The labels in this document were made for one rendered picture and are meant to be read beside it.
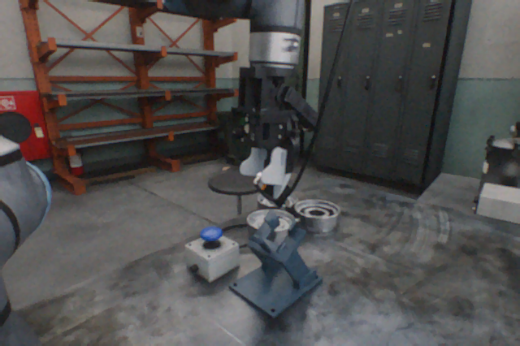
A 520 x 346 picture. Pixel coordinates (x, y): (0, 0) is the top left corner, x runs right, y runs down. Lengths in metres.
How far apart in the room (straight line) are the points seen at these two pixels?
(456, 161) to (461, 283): 3.23
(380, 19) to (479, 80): 1.10
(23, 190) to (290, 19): 0.42
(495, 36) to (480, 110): 0.66
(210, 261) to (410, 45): 3.08
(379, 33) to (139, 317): 3.31
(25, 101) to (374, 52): 3.53
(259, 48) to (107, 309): 0.45
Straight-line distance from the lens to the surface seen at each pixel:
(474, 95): 3.76
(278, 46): 0.46
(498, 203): 1.27
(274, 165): 0.49
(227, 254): 0.57
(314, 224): 0.71
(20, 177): 0.52
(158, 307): 0.54
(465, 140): 3.80
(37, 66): 3.99
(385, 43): 3.49
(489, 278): 0.70
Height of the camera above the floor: 1.14
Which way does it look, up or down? 17 degrees down
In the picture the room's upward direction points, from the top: straight up
